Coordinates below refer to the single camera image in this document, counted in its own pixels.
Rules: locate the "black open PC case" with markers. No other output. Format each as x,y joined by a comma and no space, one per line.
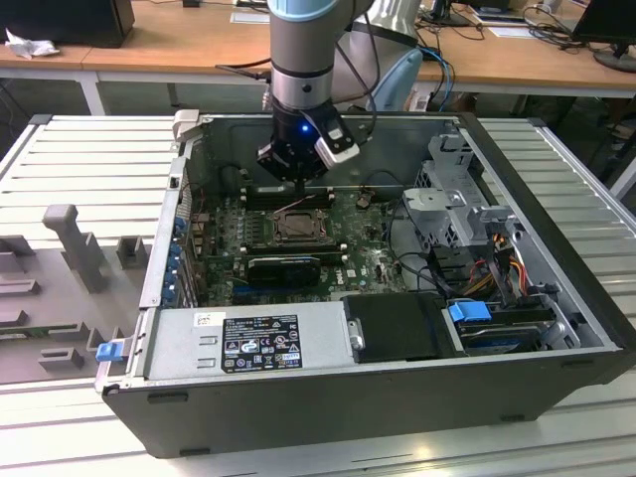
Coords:
348,417

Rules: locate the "black plastic shroud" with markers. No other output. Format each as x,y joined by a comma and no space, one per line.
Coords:
392,328

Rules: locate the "green motherboard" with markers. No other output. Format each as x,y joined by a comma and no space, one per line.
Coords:
367,258

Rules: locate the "black desktop computer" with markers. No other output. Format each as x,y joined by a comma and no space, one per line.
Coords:
64,22

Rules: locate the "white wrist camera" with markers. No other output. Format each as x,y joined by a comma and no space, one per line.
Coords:
338,141

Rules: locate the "round coin battery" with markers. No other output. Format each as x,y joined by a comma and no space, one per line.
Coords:
363,200

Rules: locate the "CPU socket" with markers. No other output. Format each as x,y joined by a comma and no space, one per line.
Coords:
273,239

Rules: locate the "green RAM stick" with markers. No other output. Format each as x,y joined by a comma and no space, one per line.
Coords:
25,332

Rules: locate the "grey parts rack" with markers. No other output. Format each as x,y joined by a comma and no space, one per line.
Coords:
59,298

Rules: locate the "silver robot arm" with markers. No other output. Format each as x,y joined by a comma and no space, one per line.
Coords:
300,49

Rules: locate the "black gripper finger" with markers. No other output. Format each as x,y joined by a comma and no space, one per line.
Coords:
273,160
314,170

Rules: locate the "black cylinder capacitor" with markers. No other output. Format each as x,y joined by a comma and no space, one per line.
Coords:
230,180

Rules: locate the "wooden desk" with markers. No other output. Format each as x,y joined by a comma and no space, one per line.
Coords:
199,45

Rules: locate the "blue plastic latch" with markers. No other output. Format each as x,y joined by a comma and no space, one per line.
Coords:
108,352

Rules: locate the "black RAM slots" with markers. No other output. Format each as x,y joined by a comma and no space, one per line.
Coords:
263,199
293,246

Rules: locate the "silver square CPU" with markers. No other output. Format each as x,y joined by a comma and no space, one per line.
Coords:
298,225

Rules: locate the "black monitor with stand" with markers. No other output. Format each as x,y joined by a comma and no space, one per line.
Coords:
603,20

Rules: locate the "crumpled white paper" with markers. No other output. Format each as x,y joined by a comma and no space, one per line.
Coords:
30,46

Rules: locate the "grey power supply unit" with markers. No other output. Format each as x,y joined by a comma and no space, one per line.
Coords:
179,343

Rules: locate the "black monitor stand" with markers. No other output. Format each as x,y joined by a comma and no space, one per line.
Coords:
449,15

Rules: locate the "blue disk carrier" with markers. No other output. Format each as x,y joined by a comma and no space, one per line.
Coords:
469,315

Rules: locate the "silver metal drive cage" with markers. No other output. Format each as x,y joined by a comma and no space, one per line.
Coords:
447,208

